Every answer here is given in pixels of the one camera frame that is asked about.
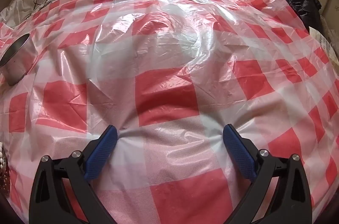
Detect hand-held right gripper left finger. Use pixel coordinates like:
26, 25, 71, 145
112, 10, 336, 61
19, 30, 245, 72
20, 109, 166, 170
30, 125, 118, 224

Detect white papers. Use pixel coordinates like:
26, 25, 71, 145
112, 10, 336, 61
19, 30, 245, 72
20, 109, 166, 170
308, 16, 339, 68

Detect pile of bracelets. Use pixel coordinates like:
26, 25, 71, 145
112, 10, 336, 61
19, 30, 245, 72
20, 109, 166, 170
0, 142, 10, 195

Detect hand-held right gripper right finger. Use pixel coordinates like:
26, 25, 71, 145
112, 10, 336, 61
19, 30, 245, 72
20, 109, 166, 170
223, 124, 311, 224

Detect red checkered plastic sheet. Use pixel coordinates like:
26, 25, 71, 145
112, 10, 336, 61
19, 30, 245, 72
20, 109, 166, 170
0, 0, 339, 224

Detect round metal tin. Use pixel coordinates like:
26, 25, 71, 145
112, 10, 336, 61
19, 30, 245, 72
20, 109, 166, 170
0, 33, 37, 86

